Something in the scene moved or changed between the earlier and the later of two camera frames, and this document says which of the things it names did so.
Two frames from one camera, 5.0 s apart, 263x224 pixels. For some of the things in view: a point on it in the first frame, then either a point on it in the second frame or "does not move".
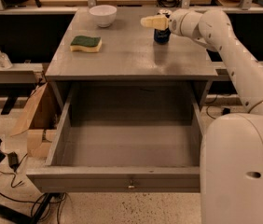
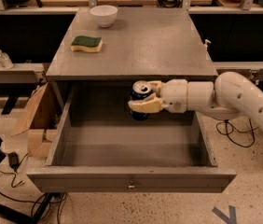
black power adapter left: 13,161 does not move
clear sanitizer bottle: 1,60 does not move
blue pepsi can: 162,36 → 141,90
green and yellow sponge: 92,44 does not move
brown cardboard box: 40,119 does not move
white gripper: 175,22 → 174,94
